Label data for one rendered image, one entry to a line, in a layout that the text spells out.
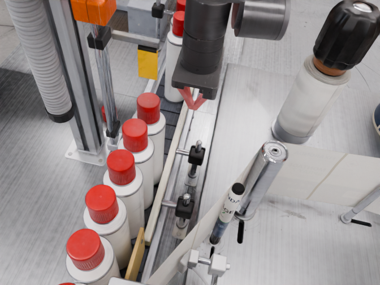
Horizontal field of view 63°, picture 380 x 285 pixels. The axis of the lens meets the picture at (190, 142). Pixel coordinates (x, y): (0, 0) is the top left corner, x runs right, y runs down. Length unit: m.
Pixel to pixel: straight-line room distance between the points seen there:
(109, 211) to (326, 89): 0.42
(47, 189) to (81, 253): 0.36
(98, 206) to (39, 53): 0.17
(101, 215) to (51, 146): 0.40
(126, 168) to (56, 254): 0.29
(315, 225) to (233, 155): 0.20
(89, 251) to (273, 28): 0.33
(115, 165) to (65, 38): 0.21
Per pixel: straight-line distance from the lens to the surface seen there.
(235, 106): 0.74
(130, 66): 0.89
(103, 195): 0.36
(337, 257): 0.63
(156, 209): 0.53
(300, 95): 0.62
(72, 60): 0.51
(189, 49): 0.43
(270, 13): 0.41
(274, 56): 1.02
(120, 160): 0.38
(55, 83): 0.39
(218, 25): 0.41
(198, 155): 0.59
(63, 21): 0.48
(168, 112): 0.70
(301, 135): 0.68
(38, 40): 0.36
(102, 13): 0.42
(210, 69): 0.45
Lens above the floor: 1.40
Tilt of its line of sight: 53 degrees down
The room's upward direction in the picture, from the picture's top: 10 degrees clockwise
